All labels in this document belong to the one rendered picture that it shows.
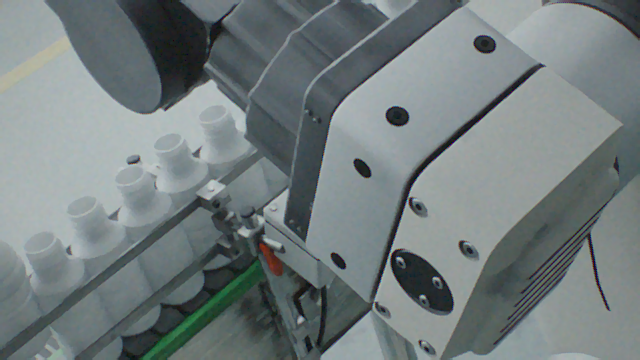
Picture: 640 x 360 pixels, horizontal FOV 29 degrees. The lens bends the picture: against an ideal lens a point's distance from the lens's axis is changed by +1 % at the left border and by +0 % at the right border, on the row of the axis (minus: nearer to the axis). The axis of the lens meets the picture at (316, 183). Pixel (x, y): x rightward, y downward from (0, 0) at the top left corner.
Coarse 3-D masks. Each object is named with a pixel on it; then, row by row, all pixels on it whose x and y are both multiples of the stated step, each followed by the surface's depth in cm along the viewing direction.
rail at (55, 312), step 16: (256, 160) 137; (224, 176) 135; (192, 208) 133; (160, 224) 130; (176, 224) 132; (144, 240) 129; (128, 256) 129; (208, 256) 136; (32, 272) 130; (112, 272) 128; (192, 272) 135; (80, 288) 126; (160, 288) 133; (176, 288) 134; (64, 304) 125; (144, 304) 132; (48, 320) 124; (128, 320) 131; (16, 336) 122; (32, 336) 123; (112, 336) 130; (0, 352) 121; (96, 352) 129
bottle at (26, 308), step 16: (0, 240) 122; (0, 256) 120; (16, 256) 122; (0, 272) 119; (16, 272) 121; (0, 288) 120; (16, 288) 121; (0, 304) 121; (16, 304) 122; (32, 304) 124; (0, 320) 122; (16, 320) 123; (32, 320) 124; (0, 336) 123; (48, 336) 127; (16, 352) 125; (32, 352) 125
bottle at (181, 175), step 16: (160, 144) 135; (176, 144) 135; (160, 160) 133; (176, 160) 133; (192, 160) 134; (160, 176) 135; (176, 176) 134; (192, 176) 134; (208, 176) 135; (176, 192) 134; (192, 192) 134; (176, 208) 135; (192, 224) 136; (208, 224) 137; (192, 240) 138; (208, 240) 138; (224, 256) 140
